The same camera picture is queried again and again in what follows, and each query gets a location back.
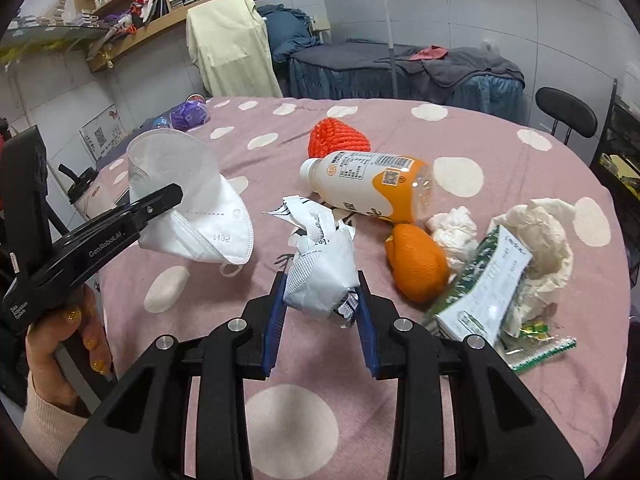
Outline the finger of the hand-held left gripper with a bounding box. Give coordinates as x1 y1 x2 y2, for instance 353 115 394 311
116 183 184 242

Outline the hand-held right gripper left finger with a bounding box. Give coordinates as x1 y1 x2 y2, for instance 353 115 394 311
57 272 289 480

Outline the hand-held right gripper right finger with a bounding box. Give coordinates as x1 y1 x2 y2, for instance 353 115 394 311
354 271 584 480

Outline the white face mask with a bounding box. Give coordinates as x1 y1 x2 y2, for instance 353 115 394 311
126 129 254 279

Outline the white printed wrapper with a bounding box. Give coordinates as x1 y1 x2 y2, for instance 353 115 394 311
263 196 362 329

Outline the white tissue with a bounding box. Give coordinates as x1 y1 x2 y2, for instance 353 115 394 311
425 206 480 274

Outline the plastic bottle with orange label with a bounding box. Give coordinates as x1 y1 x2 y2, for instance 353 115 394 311
300 151 437 224

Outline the red foam net sleeve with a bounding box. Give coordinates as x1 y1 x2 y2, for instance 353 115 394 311
308 117 372 160

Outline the large cream paper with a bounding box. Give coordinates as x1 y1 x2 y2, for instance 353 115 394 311
487 198 576 337

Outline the person's left forearm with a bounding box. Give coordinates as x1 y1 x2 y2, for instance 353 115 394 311
20 385 90 480

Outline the person's left hand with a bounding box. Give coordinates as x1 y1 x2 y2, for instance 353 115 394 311
25 287 113 411

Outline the cup with black straw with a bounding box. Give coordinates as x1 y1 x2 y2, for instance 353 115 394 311
58 163 102 222

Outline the orange fruit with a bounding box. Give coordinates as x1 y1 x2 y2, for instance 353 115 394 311
384 223 450 305

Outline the purple plastic bag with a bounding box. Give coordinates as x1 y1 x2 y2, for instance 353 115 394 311
170 100 209 130

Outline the pink polka dot tablecloth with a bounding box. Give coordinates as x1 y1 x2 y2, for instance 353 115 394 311
85 96 632 480

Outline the green and white packet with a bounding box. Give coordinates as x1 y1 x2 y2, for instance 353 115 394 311
423 225 534 354

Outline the green clear candy wrapper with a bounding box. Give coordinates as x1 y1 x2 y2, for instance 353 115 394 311
504 322 579 374

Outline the chair with cream cloth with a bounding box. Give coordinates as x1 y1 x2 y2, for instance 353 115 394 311
185 0 284 99

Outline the blue cloth pile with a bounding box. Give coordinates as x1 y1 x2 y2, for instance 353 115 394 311
257 3 317 62

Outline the massage bed with blue cover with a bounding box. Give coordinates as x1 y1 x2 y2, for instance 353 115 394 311
287 39 526 123

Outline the grey blanket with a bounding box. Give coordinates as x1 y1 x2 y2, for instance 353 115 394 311
345 37 525 92

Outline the white floor lamp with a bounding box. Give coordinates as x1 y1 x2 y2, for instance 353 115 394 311
373 0 401 99

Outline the red cloth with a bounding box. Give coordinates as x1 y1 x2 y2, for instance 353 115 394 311
409 45 451 63

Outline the black round chair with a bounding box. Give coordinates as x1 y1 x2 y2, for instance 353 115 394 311
534 87 599 146

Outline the wooden wall shelf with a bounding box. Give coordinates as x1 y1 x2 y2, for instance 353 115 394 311
72 0 277 74

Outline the glass wall shelf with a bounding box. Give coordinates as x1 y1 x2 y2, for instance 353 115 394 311
0 21 113 58

